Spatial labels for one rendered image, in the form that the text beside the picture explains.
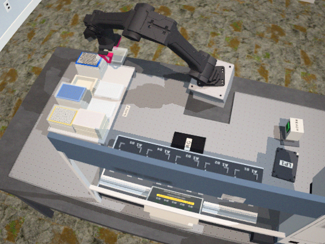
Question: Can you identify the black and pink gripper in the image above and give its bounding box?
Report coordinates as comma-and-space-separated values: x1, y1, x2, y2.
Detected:
98, 32, 121, 63

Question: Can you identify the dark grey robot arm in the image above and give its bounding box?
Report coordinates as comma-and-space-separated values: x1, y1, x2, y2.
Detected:
83, 3, 225, 87

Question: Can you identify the white ready button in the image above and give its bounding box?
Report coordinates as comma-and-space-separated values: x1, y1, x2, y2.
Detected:
280, 118, 304, 147

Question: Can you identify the black rectangular pad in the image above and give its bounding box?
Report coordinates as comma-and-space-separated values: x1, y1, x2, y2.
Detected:
171, 131, 206, 154

